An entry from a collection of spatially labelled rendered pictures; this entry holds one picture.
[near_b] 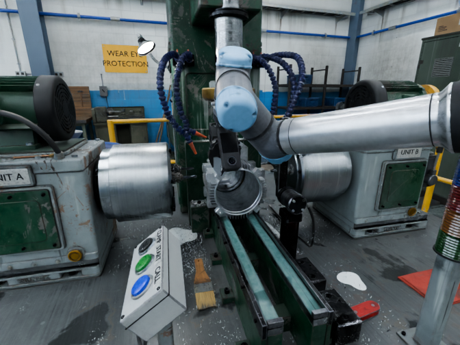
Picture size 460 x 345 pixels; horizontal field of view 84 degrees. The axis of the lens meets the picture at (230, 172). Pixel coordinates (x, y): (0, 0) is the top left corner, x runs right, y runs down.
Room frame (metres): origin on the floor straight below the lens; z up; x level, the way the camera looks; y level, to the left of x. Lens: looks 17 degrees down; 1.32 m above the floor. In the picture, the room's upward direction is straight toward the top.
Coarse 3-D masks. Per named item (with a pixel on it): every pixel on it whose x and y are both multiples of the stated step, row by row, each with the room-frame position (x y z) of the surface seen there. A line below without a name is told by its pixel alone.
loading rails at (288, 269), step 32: (224, 224) 0.74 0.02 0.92; (256, 224) 0.74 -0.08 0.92; (224, 256) 0.66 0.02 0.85; (256, 256) 0.67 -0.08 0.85; (288, 256) 0.55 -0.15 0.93; (224, 288) 0.56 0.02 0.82; (256, 288) 0.45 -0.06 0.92; (288, 288) 0.47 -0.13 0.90; (256, 320) 0.38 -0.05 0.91; (288, 320) 0.45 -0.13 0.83; (320, 320) 0.38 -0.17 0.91
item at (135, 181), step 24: (120, 144) 0.79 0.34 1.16; (144, 144) 0.79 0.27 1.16; (120, 168) 0.70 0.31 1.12; (144, 168) 0.71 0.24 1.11; (168, 168) 0.72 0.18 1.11; (120, 192) 0.67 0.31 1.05; (144, 192) 0.69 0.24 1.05; (168, 192) 0.70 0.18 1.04; (120, 216) 0.69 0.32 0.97; (144, 216) 0.71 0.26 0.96; (168, 216) 0.75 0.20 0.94
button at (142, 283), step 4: (144, 276) 0.30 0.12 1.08; (148, 276) 0.30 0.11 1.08; (140, 280) 0.29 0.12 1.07; (144, 280) 0.29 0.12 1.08; (148, 280) 0.29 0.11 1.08; (136, 284) 0.29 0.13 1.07; (140, 284) 0.29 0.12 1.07; (144, 284) 0.28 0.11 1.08; (132, 288) 0.29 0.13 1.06; (136, 288) 0.28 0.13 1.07; (140, 288) 0.28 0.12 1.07; (144, 288) 0.28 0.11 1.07; (132, 292) 0.28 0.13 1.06; (136, 292) 0.28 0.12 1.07; (140, 292) 0.28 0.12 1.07
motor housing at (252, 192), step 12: (240, 168) 0.77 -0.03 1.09; (204, 180) 0.88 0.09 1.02; (216, 180) 0.77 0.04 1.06; (252, 180) 0.88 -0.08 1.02; (264, 180) 0.78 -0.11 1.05; (216, 192) 0.91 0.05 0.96; (228, 192) 0.95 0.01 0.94; (240, 192) 0.91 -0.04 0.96; (252, 192) 0.85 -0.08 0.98; (264, 192) 0.78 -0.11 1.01; (216, 204) 0.75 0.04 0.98; (228, 204) 0.83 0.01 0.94; (240, 204) 0.83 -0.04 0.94; (252, 204) 0.79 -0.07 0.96; (240, 216) 0.77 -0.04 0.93
